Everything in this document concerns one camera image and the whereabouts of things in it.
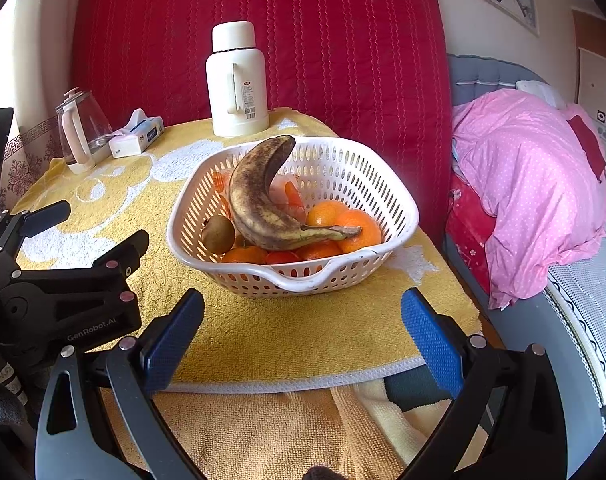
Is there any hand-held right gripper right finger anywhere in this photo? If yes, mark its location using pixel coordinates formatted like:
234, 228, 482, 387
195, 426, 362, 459
400, 287, 568, 480

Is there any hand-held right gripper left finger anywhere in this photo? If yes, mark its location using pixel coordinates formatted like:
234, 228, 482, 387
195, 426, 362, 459
34, 288, 205, 480

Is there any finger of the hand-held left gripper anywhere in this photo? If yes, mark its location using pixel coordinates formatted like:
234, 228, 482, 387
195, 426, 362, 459
10, 230, 150, 307
0, 200, 71, 256

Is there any brown kiwi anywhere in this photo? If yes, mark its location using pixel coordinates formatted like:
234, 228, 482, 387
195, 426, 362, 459
201, 215, 236, 254

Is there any small mandarin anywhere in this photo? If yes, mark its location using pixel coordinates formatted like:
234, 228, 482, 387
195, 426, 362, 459
222, 246, 268, 265

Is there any round orange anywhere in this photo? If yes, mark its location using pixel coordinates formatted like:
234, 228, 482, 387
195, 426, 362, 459
335, 210, 383, 253

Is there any mandarin with stem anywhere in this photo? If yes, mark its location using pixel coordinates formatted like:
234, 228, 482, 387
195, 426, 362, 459
295, 241, 343, 262

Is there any brown spotted banana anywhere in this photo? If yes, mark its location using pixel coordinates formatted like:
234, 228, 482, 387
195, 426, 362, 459
228, 135, 363, 252

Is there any white plastic basket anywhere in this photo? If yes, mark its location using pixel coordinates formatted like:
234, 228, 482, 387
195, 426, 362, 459
165, 136, 420, 299

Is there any orange plastic bag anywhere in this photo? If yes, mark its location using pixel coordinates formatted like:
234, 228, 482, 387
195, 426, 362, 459
213, 170, 309, 223

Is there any person's left hand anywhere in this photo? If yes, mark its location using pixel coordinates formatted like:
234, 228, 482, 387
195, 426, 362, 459
0, 392, 31, 431

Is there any patterned curtain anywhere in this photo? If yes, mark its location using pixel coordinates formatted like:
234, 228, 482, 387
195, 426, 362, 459
0, 0, 84, 211

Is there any pale yellow towel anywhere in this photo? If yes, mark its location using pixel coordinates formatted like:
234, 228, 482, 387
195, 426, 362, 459
330, 379, 488, 467

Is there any glass kettle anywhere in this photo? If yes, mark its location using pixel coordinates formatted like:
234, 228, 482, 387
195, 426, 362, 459
56, 88, 115, 176

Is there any red floral cloth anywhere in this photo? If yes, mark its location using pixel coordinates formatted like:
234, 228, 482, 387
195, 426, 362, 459
445, 175, 498, 281

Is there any yellow and white towel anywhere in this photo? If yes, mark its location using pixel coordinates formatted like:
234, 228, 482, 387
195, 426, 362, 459
10, 106, 484, 395

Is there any tissue pack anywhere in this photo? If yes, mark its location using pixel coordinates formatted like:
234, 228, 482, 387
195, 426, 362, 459
108, 109, 165, 159

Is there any white lace bed cover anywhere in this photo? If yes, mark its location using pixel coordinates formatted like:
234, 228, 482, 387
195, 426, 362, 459
483, 240, 606, 476

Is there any pink duvet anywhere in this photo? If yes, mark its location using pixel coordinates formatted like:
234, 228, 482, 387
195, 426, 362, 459
450, 89, 606, 311

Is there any white thermos flask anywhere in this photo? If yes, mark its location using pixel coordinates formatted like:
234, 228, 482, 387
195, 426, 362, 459
205, 21, 270, 138

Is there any plain red cloth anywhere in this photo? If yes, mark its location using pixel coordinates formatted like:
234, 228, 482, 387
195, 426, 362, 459
568, 115, 606, 183

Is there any white pillow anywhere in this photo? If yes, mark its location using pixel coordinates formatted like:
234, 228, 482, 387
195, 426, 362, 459
515, 80, 566, 108

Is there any grey headboard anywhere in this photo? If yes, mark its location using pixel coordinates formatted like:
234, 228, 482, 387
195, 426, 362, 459
445, 54, 548, 106

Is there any red quilt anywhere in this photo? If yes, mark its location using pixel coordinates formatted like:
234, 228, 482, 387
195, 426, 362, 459
72, 0, 454, 246

